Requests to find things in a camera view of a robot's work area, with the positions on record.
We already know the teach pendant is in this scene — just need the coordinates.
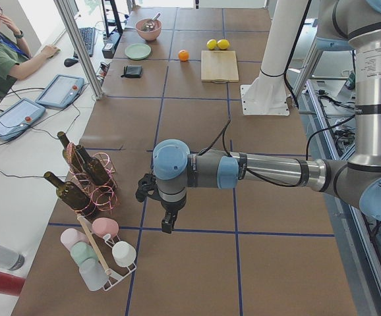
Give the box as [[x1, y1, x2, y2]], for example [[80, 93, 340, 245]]
[[36, 74, 84, 109], [0, 98, 45, 141]]

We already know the black computer mouse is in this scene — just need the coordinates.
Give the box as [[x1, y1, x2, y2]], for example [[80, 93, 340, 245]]
[[63, 57, 79, 68]]

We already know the dark glass bottle front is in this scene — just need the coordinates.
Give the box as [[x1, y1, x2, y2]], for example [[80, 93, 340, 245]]
[[44, 171, 99, 220]]

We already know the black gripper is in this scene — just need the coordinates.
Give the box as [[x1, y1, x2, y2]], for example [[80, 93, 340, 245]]
[[161, 197, 186, 233]]

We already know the dark glass bottle back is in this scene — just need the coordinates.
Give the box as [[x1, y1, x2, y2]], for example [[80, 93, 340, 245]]
[[57, 131, 83, 174]]

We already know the grey water bottle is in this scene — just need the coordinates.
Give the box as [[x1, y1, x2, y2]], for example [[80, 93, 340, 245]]
[[0, 239, 25, 271]]

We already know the dark glass bottle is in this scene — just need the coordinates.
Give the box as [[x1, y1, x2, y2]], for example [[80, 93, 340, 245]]
[[44, 171, 99, 220], [75, 145, 113, 188], [57, 131, 83, 174]]

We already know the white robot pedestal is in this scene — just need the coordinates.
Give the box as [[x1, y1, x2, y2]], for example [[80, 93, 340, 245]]
[[241, 0, 310, 116]]

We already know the green plate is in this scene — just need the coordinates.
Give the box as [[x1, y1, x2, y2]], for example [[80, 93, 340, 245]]
[[125, 43, 152, 61]]

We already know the white cup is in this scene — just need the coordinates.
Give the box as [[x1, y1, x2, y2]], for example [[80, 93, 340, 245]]
[[112, 241, 136, 267]]

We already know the orange fruit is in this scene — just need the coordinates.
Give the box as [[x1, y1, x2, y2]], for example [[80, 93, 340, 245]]
[[178, 49, 189, 62]]

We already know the wooden rack handle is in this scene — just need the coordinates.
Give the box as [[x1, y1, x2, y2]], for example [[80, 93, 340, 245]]
[[76, 215, 112, 276]]

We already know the black keyboard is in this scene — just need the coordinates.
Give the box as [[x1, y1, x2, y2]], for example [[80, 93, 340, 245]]
[[78, 27, 96, 57]]

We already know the yellow lemon right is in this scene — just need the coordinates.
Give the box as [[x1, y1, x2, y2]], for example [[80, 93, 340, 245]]
[[217, 39, 230, 50]]

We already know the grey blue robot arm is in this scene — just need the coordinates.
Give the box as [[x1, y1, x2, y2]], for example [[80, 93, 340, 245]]
[[152, 1, 381, 233]]

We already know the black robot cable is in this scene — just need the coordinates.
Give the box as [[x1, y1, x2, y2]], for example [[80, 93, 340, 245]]
[[196, 117, 310, 187]]

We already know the seated person green shirt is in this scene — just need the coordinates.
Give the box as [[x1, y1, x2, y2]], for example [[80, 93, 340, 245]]
[[0, 7, 59, 99]]

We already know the grey cup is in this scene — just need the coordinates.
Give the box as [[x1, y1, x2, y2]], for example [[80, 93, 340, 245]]
[[79, 258, 109, 291]]

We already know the red cylinder bottle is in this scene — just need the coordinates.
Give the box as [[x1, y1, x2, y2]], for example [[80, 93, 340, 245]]
[[0, 271, 26, 296]]

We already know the mint green cup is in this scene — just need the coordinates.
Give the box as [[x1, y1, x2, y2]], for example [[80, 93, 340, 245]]
[[70, 242, 98, 266]]

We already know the pink bowl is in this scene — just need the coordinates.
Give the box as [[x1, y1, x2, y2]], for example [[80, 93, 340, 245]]
[[135, 18, 161, 41]]

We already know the yellow lemon left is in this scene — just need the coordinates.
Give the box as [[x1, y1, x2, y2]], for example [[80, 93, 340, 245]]
[[206, 39, 218, 50]]

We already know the white wire cup rack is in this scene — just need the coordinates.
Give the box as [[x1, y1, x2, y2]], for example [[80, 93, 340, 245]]
[[76, 213, 138, 292]]

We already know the bamboo cutting board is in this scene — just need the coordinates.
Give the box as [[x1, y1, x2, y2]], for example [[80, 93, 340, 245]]
[[201, 50, 239, 82]]

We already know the teach pendant far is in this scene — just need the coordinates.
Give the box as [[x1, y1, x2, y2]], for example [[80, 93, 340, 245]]
[[36, 74, 84, 109]]

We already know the yellow lemon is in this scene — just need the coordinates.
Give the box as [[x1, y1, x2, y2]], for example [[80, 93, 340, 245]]
[[217, 39, 230, 50], [206, 39, 218, 50]]

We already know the copper wire bottle rack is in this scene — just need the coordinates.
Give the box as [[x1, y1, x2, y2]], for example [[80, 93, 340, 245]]
[[69, 149, 119, 213]]

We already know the pale pink cup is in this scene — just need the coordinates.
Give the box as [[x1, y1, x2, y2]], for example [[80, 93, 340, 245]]
[[60, 228, 89, 251]]

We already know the aluminium frame post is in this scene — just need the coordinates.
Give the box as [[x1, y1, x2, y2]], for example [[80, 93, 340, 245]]
[[53, 0, 103, 100]]

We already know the dark glass bottle middle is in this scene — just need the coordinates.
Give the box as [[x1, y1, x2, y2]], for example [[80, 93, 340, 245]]
[[75, 145, 113, 188]]

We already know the pink cup upper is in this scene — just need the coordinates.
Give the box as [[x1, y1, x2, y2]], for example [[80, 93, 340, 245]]
[[92, 217, 119, 238]]

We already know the metal spoon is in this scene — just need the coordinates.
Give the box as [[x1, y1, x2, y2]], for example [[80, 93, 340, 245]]
[[141, 12, 161, 32]]

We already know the teach pendant near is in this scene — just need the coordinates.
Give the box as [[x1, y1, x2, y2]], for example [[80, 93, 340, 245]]
[[0, 98, 45, 141]]

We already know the folded dark grey cloth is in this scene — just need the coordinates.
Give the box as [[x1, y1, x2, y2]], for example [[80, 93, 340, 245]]
[[121, 65, 143, 78]]

